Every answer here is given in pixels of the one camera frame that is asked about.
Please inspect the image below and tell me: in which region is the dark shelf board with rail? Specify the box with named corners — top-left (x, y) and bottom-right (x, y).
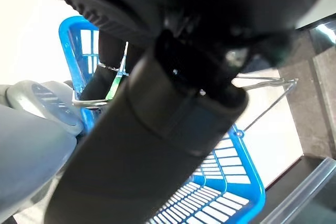
top-left (262, 155), bottom-right (336, 224)

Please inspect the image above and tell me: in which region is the black base shelf board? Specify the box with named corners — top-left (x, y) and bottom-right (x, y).
top-left (267, 155), bottom-right (331, 190)

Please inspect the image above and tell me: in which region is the blue plastic shopping basket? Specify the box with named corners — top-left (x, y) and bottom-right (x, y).
top-left (58, 15), bottom-right (300, 224)

